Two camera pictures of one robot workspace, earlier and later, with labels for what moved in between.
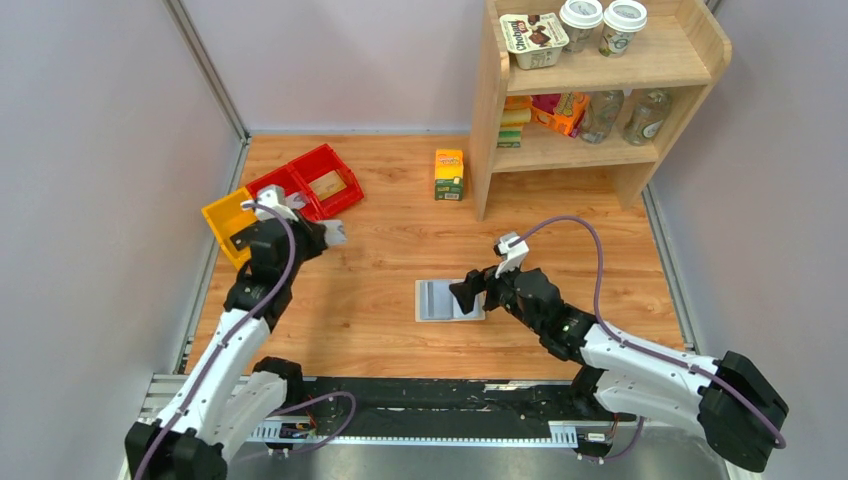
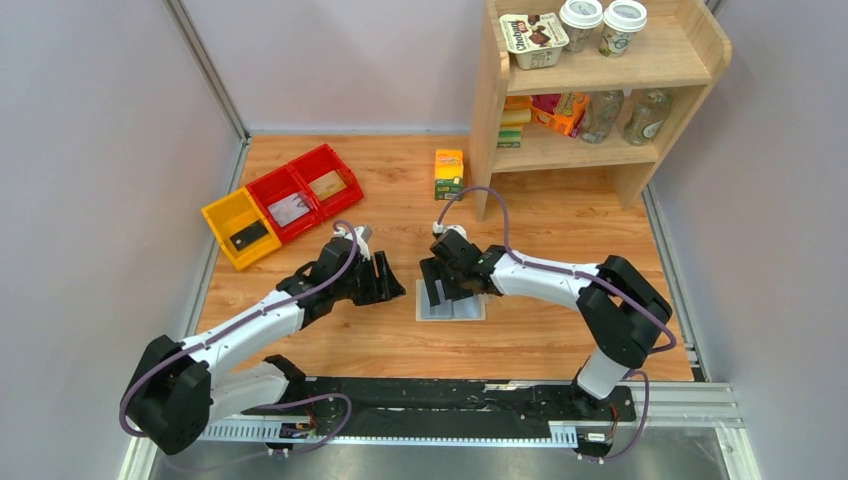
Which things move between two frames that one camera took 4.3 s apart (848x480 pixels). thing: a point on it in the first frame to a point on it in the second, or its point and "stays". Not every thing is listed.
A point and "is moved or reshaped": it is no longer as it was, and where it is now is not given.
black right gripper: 487,288 to 448,279
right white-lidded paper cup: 622,20 stays
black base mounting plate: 562,400 stays
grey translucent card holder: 436,301 stays
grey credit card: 335,233 is moved or reshaped
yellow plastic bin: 225,218 stays
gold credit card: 327,185 stays
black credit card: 247,237 stays
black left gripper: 313,234 to 374,280
